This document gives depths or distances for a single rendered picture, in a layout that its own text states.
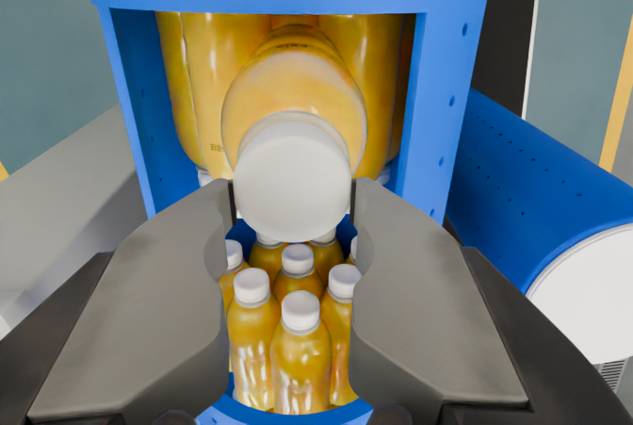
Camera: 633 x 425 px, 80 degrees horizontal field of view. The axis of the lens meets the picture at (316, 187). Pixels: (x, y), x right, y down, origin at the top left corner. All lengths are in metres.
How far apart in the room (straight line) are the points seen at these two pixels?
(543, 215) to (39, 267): 0.69
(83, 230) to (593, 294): 0.73
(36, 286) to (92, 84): 1.18
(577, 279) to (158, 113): 0.58
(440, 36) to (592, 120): 1.69
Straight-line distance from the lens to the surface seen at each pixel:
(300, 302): 0.40
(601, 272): 0.67
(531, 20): 1.48
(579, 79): 1.81
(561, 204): 0.68
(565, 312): 0.70
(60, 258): 0.59
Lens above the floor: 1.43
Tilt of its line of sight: 62 degrees down
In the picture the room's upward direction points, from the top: 176 degrees clockwise
